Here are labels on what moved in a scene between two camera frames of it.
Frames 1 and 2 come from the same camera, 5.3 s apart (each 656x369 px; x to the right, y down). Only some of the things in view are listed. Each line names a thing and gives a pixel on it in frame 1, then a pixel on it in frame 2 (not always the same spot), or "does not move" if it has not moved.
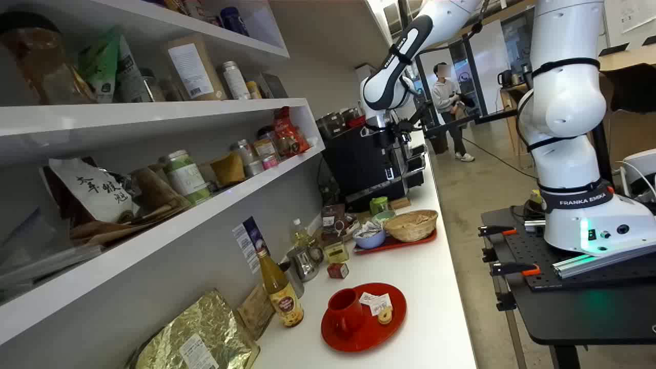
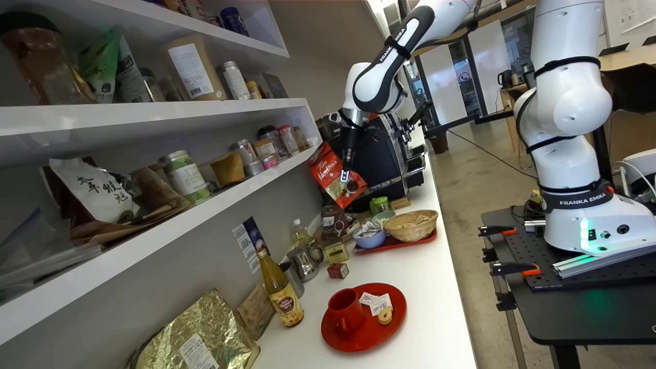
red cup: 346,317 does not move
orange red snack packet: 290,140 -> 341,185
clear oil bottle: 300,240 does not move
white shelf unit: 121,129 does not move
